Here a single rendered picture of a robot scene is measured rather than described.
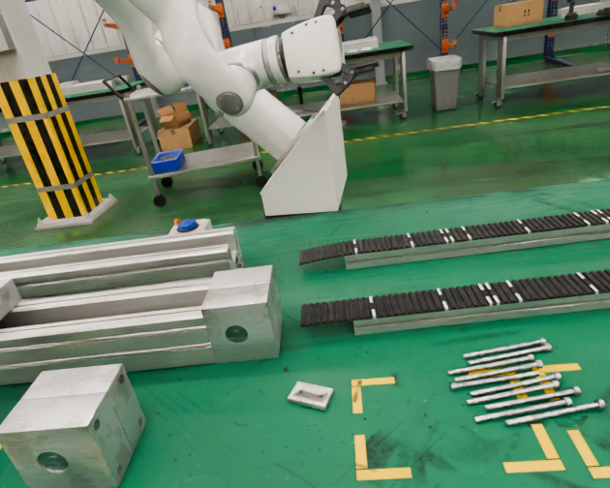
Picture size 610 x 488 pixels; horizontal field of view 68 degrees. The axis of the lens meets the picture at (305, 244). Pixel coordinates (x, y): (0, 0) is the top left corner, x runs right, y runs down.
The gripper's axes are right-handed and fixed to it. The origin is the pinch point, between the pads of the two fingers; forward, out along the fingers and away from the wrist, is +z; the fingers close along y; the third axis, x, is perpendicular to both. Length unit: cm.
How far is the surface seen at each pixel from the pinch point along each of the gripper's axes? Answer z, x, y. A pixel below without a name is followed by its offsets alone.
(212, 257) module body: -30.3, 14.3, 32.9
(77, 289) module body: -56, 19, 35
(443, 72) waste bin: 29, -466, -75
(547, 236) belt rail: 25.2, -3.0, 39.2
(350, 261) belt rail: -8.7, 3.8, 38.5
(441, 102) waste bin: 22, -478, -45
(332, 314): -8.4, 22.5, 42.3
